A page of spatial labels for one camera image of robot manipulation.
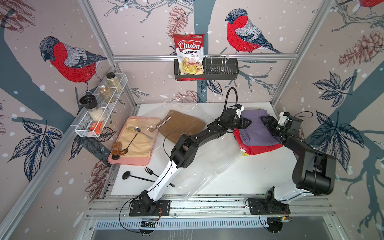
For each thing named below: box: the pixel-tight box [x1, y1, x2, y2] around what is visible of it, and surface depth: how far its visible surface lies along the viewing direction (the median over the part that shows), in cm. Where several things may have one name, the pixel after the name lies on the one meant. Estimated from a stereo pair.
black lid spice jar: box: [79, 94, 107, 122], surface depth 66 cm
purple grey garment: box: [240, 109, 282, 146], surface depth 88 cm
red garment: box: [233, 128, 283, 156], surface depth 85 cm
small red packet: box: [89, 121, 103, 135], surface depth 67 cm
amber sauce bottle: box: [111, 141, 123, 160], surface depth 93 cm
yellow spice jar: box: [106, 72, 122, 92], surface depth 83 cm
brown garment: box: [156, 110, 207, 144], surface depth 103 cm
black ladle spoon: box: [122, 171, 155, 183], surface depth 86 cm
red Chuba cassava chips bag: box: [173, 33, 205, 81], surface depth 85 cm
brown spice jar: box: [98, 81, 116, 104], surface depth 76 cm
